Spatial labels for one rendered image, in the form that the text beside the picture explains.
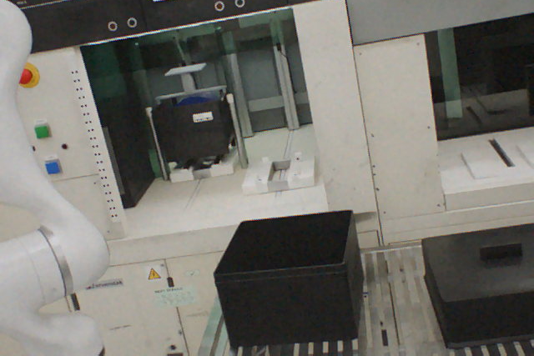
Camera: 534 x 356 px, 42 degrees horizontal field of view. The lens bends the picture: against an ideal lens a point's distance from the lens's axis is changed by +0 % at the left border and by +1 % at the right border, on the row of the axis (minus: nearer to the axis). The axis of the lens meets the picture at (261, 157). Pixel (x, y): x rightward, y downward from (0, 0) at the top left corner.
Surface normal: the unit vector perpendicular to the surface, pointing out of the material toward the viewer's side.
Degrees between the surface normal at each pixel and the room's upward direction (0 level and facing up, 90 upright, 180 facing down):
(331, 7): 90
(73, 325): 32
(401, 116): 90
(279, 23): 90
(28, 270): 67
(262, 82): 90
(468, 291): 0
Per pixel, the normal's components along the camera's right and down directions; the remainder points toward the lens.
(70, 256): 0.42, -0.12
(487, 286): -0.19, -0.94
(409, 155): -0.10, 0.31
